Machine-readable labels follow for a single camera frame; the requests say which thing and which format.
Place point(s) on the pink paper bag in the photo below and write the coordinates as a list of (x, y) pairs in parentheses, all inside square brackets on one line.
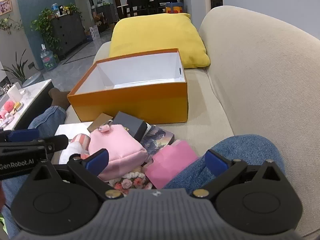
[(172, 165)]

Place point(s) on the small grey box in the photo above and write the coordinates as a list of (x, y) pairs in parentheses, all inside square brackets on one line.
[(130, 123)]

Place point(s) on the pink pompom ball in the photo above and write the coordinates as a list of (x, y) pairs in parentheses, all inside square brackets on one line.
[(9, 107)]

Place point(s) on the flowers on cabinet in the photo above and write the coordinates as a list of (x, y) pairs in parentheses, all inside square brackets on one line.
[(68, 8)]

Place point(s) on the person's right leg in jeans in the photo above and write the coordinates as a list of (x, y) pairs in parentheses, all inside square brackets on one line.
[(245, 150)]

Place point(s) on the marble coffee table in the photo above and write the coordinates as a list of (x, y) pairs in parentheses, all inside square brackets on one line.
[(32, 95)]

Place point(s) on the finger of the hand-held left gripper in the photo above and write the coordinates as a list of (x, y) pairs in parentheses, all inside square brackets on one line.
[(23, 134), (56, 142)]

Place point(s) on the large water bottle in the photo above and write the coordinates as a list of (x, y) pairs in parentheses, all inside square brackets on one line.
[(48, 58)]

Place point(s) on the pink striped white plush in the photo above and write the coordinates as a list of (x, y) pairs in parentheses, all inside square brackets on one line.
[(75, 148)]

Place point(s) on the dark illustrated card box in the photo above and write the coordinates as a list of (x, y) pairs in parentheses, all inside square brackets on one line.
[(156, 140)]

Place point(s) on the long-leaf floor plant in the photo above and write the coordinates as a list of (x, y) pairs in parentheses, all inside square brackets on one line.
[(17, 68)]

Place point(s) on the person's left leg in jeans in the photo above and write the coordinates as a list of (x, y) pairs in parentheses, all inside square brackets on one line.
[(48, 120)]

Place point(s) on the hanging wall plant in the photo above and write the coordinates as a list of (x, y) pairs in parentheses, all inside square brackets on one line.
[(7, 23)]

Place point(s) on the white cup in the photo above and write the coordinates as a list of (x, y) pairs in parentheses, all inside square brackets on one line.
[(14, 93)]

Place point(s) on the pink plush pouch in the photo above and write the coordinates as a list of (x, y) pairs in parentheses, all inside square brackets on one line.
[(120, 145)]

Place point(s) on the white floor sign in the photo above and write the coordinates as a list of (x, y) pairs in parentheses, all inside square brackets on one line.
[(95, 33)]

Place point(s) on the beige sofa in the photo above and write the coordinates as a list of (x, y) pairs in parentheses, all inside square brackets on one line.
[(262, 67)]

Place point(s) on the person's foot in brown sock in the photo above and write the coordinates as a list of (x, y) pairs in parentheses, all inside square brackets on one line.
[(58, 98)]

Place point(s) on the grey round appliance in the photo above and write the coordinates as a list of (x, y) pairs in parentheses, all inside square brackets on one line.
[(32, 78)]

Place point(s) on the white paper sheet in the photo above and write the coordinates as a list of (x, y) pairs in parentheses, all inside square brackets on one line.
[(72, 130)]

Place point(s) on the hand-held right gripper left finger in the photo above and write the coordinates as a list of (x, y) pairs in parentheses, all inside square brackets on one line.
[(96, 162)]

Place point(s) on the dark drawer cabinet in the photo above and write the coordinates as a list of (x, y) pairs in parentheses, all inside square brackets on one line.
[(68, 32)]

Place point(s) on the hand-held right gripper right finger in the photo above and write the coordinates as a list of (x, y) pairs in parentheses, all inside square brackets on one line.
[(216, 161)]

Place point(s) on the trailing ivy plant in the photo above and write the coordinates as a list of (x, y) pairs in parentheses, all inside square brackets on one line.
[(45, 25)]

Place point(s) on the dark dining table set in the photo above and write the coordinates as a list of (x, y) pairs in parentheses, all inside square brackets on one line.
[(140, 5)]

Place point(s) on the pink wall picture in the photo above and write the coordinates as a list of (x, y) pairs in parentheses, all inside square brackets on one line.
[(5, 6)]

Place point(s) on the small blue water bottle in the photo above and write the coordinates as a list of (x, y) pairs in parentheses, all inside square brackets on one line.
[(54, 8)]

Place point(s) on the brown card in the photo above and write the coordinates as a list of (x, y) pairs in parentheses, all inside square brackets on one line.
[(99, 121)]

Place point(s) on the colourful plastic stool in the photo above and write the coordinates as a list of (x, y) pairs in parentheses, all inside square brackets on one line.
[(174, 8)]

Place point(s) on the orange cardboard box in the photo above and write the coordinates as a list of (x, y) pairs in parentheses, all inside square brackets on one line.
[(125, 105)]

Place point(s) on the yellow pillow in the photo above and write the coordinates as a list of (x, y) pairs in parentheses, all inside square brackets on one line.
[(155, 35)]

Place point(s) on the person's leg in jeans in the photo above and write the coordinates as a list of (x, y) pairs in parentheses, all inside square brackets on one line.
[(48, 120), (245, 150)]

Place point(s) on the dark sideboard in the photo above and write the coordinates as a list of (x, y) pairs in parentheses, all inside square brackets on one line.
[(108, 13)]

